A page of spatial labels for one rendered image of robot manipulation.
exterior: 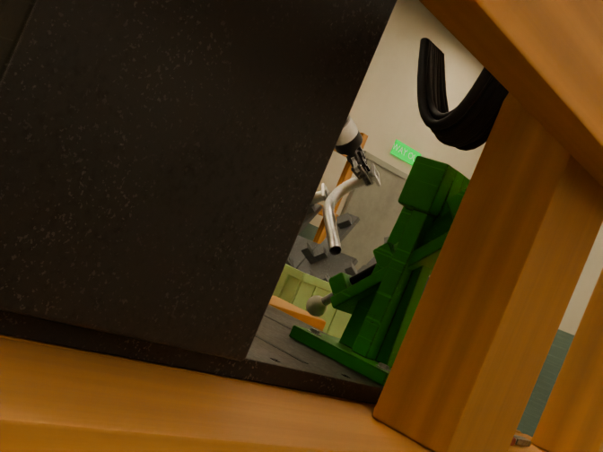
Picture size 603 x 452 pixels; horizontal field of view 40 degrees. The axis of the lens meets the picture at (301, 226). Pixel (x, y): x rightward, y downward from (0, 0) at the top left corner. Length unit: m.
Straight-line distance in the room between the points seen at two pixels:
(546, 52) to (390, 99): 8.07
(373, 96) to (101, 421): 8.10
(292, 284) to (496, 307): 1.00
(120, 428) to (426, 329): 0.42
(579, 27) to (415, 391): 0.37
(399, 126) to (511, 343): 8.02
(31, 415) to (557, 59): 0.42
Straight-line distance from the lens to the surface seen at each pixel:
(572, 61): 0.65
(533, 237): 0.79
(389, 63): 8.61
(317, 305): 1.08
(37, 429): 0.44
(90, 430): 0.46
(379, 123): 8.60
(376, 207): 8.70
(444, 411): 0.80
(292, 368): 0.79
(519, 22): 0.57
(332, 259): 2.12
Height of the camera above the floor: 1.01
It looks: 1 degrees up
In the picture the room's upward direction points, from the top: 23 degrees clockwise
